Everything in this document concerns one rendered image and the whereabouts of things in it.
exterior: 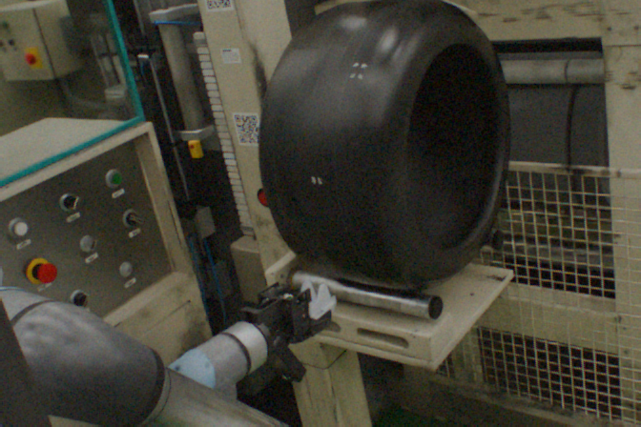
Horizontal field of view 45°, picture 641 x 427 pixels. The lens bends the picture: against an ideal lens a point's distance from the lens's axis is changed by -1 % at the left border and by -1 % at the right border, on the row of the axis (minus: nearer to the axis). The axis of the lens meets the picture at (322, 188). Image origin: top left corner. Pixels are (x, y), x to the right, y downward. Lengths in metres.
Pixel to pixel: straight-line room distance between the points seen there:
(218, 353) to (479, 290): 0.73
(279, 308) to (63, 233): 0.58
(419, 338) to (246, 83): 0.61
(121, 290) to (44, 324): 0.92
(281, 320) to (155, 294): 0.58
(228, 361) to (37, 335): 0.38
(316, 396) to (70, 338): 1.18
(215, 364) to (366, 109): 0.47
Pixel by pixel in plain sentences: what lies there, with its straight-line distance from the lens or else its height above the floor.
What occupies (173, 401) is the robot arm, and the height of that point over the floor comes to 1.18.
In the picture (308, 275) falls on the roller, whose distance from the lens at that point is 1.62.
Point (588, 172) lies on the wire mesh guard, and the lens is 1.75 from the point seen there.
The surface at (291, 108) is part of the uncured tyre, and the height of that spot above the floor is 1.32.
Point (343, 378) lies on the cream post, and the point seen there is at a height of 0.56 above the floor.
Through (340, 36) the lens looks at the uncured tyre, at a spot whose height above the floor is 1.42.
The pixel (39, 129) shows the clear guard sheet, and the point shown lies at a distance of 1.57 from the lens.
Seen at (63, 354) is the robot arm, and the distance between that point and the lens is 0.82.
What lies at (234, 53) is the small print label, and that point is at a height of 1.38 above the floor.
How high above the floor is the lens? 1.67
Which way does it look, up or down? 22 degrees down
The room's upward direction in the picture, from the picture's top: 12 degrees counter-clockwise
